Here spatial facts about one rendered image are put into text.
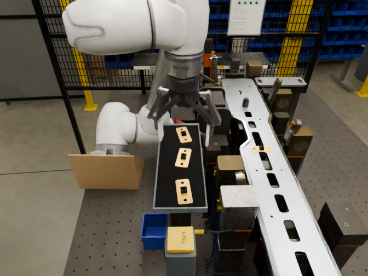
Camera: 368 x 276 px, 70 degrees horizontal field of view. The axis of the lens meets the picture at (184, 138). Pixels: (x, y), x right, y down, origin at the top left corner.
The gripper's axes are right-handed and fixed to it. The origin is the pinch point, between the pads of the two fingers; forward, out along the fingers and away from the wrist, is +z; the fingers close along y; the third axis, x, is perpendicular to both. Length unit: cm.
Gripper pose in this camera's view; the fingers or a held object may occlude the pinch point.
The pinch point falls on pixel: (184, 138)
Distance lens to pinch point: 76.7
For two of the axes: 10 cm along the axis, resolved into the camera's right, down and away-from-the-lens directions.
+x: 1.7, -6.1, 7.7
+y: 9.9, 1.1, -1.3
